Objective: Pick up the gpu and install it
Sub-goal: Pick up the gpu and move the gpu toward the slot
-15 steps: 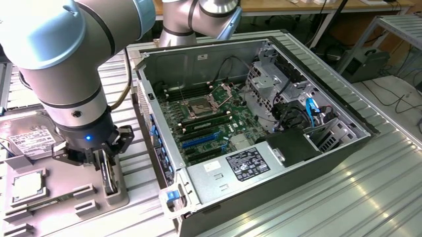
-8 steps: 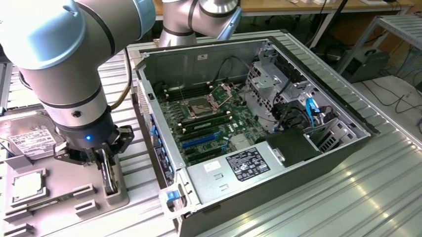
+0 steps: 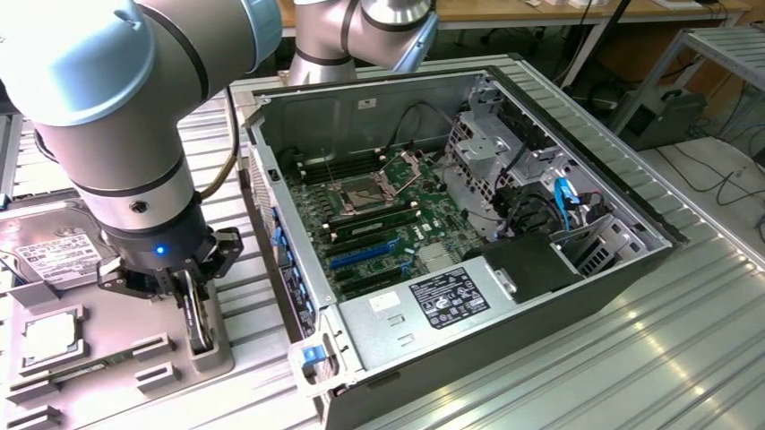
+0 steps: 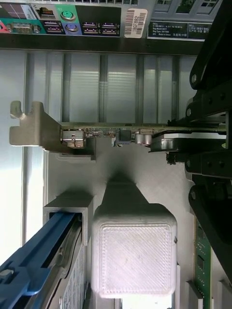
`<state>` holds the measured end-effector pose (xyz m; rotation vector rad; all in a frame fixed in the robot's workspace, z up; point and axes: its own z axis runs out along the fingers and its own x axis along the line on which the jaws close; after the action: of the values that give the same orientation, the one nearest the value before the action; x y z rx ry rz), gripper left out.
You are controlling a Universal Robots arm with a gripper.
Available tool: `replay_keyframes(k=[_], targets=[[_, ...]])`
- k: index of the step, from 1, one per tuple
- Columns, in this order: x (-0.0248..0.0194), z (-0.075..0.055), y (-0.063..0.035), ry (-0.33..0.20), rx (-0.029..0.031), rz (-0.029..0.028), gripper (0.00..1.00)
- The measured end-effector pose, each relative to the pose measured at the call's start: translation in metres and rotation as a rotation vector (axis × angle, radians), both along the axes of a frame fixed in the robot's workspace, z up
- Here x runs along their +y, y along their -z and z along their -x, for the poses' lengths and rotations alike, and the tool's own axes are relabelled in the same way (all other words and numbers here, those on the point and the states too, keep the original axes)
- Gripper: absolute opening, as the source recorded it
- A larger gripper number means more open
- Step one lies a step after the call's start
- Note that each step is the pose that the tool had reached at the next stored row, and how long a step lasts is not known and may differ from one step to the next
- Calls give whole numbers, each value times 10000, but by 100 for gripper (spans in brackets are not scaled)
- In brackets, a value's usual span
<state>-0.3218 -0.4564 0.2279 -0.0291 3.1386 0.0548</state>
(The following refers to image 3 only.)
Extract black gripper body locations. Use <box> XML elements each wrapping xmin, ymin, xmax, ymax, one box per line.
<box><xmin>101</xmin><ymin>208</ymin><xmax>214</xmax><ymax>273</ymax></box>

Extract graphics card with fan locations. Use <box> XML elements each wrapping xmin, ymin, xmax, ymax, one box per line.
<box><xmin>176</xmin><ymin>268</ymin><xmax>217</xmax><ymax>356</ymax></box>

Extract grey parts rack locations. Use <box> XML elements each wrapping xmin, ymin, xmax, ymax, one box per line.
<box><xmin>0</xmin><ymin>263</ymin><xmax>235</xmax><ymax>430</ymax></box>

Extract silver hard disk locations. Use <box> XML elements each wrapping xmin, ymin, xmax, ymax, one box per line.
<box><xmin>0</xmin><ymin>199</ymin><xmax>114</xmax><ymax>288</ymax></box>

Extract green RAM stick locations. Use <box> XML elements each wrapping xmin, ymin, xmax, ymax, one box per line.
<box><xmin>331</xmin><ymin>212</ymin><xmax>416</xmax><ymax>238</ymax></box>
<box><xmin>50</xmin><ymin>353</ymin><xmax>130</xmax><ymax>386</ymax></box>

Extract silver CPU chip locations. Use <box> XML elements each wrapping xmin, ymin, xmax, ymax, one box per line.
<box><xmin>22</xmin><ymin>313</ymin><xmax>82</xmax><ymax>359</ymax></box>

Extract blue expansion slot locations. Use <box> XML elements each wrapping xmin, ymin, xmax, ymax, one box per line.
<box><xmin>327</xmin><ymin>244</ymin><xmax>399</xmax><ymax>270</ymax></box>

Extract long black expansion slot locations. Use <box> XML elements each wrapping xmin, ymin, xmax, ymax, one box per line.
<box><xmin>340</xmin><ymin>275</ymin><xmax>407</xmax><ymax>297</ymax></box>
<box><xmin>332</xmin><ymin>264</ymin><xmax>400</xmax><ymax>284</ymax></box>

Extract CPU socket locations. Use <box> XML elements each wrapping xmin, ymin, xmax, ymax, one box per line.
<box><xmin>333</xmin><ymin>176</ymin><xmax>389</xmax><ymax>211</ymax></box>

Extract silver power supply unit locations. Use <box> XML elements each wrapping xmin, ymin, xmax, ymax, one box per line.
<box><xmin>321</xmin><ymin>255</ymin><xmax>520</xmax><ymax>375</ymax></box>

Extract silver chipset heatsink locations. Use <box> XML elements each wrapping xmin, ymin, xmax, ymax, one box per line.
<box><xmin>416</xmin><ymin>244</ymin><xmax>456</xmax><ymax>270</ymax></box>

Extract green motherboard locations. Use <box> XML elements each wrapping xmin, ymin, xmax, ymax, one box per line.
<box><xmin>280</xmin><ymin>142</ymin><xmax>479</xmax><ymax>301</ymax></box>

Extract metal socket cover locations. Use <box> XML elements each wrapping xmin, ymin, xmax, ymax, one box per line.
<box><xmin>372</xmin><ymin>150</ymin><xmax>423</xmax><ymax>198</ymax></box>

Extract silver perforated drive cage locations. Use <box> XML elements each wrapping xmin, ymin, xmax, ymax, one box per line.
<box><xmin>444</xmin><ymin>109</ymin><xmax>575</xmax><ymax>234</ymax></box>

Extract black plastic shroud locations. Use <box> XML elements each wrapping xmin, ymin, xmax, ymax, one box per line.
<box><xmin>480</xmin><ymin>232</ymin><xmax>587</xmax><ymax>305</ymax></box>

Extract open black PC case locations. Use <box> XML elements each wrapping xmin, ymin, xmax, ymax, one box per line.
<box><xmin>222</xmin><ymin>64</ymin><xmax>690</xmax><ymax>430</ymax></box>

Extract silver disk bay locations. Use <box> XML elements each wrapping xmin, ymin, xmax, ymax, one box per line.
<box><xmin>548</xmin><ymin>213</ymin><xmax>650</xmax><ymax>278</ymax></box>

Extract long wooden desk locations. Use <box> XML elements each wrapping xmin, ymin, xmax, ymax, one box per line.
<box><xmin>279</xmin><ymin>0</ymin><xmax>747</xmax><ymax>90</ymax></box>

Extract black box device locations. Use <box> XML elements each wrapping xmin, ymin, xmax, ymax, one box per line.
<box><xmin>632</xmin><ymin>89</ymin><xmax>710</xmax><ymax>151</ymax></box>

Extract small white box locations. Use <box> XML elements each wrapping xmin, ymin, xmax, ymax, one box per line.
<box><xmin>524</xmin><ymin>0</ymin><xmax>604</xmax><ymax>10</ymax></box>

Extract metal slat side table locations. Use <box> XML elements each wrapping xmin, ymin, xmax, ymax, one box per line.
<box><xmin>608</xmin><ymin>25</ymin><xmax>765</xmax><ymax>135</ymax></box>

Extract thin black wire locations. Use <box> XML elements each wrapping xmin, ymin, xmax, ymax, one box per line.
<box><xmin>384</xmin><ymin>103</ymin><xmax>459</xmax><ymax>151</ymax></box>

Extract black power cable bundle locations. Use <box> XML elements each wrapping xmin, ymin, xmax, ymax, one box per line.
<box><xmin>494</xmin><ymin>184</ymin><xmax>560</xmax><ymax>237</ymax></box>

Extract blue SATA wire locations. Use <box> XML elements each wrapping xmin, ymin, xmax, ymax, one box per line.
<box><xmin>554</xmin><ymin>176</ymin><xmax>580</xmax><ymax>234</ymax></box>

